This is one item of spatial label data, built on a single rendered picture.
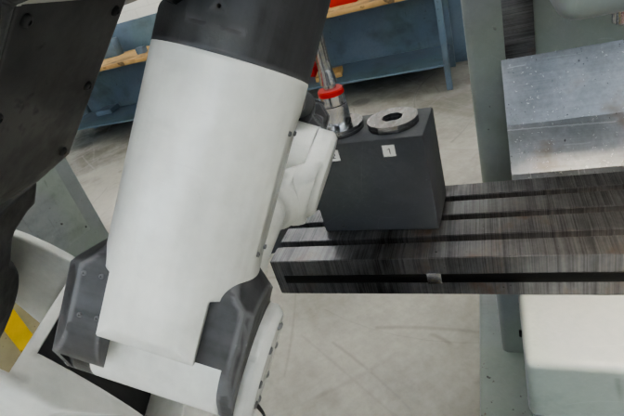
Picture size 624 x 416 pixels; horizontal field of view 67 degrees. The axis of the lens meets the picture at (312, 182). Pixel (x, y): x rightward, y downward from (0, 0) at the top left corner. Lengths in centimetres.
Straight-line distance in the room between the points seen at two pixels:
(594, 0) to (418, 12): 441
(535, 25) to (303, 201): 80
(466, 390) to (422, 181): 116
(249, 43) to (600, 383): 67
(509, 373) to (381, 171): 98
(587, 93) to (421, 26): 400
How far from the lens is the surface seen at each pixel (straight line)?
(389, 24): 511
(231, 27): 24
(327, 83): 83
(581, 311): 83
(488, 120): 121
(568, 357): 77
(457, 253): 81
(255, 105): 24
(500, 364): 166
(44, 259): 55
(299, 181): 45
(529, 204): 91
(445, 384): 188
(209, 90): 24
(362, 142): 80
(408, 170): 81
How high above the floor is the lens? 149
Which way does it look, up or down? 27 degrees down
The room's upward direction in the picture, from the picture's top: 17 degrees counter-clockwise
